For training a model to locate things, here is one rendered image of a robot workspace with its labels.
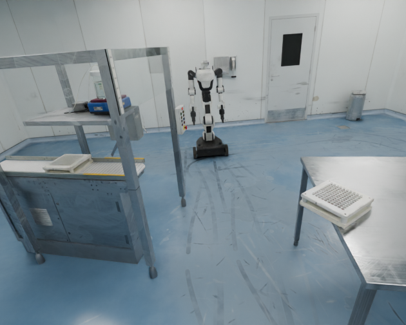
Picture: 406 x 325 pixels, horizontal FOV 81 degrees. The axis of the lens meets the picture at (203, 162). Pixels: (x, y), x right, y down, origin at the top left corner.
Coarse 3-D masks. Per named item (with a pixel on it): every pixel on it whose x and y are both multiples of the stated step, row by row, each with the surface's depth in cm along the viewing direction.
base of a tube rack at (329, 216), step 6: (300, 204) 130; (306, 204) 126; (312, 204) 125; (312, 210) 124; (318, 210) 121; (324, 210) 121; (360, 210) 119; (366, 210) 119; (324, 216) 118; (330, 216) 116; (336, 216) 116; (354, 216) 115; (360, 216) 117; (336, 222) 114; (348, 222) 112
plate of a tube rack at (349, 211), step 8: (320, 184) 134; (336, 184) 133; (304, 192) 128; (312, 192) 128; (352, 192) 125; (312, 200) 122; (320, 200) 121; (360, 200) 119; (368, 200) 118; (328, 208) 115; (336, 208) 114; (352, 208) 113; (360, 208) 114; (344, 216) 109
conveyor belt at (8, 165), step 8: (8, 160) 212; (8, 168) 195; (16, 168) 194; (24, 168) 193; (32, 168) 192; (40, 168) 191; (88, 168) 185; (96, 168) 184; (104, 168) 183; (112, 168) 182; (120, 168) 181; (136, 168) 179; (24, 176) 182
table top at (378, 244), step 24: (312, 168) 166; (336, 168) 163; (360, 168) 161; (384, 168) 159; (360, 192) 137; (384, 192) 135; (384, 216) 117; (360, 240) 105; (384, 240) 104; (360, 264) 94; (384, 264) 93; (384, 288) 87
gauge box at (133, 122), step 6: (132, 114) 164; (138, 114) 172; (126, 120) 167; (132, 120) 166; (138, 120) 172; (108, 126) 172; (132, 126) 168; (138, 126) 172; (132, 132) 170; (138, 132) 172; (114, 138) 175; (132, 138) 172; (138, 138) 172
